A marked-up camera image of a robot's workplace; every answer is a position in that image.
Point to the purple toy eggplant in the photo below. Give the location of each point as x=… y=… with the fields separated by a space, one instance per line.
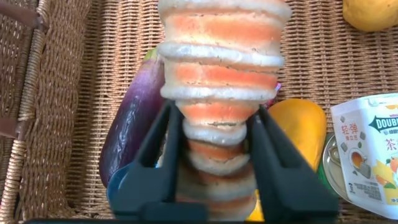
x=133 y=124

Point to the red snack packet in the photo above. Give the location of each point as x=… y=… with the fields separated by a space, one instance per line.
x=277 y=87

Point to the yellow toy pear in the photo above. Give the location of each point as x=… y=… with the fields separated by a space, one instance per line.
x=370 y=14

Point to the white chewing gum pouch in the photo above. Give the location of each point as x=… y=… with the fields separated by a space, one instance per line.
x=367 y=149

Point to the striped spiral bread roll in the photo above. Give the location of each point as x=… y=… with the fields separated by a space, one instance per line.
x=224 y=74

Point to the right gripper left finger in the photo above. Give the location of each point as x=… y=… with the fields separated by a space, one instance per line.
x=149 y=186

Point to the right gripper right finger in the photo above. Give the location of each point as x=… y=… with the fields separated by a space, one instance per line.
x=289 y=189

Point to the green tin can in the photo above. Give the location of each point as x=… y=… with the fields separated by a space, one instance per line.
x=331 y=168

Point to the wicker basket holding food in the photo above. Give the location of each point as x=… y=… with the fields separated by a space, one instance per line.
x=311 y=62

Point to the yellow toy mango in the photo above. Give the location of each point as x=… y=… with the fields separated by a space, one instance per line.
x=298 y=130

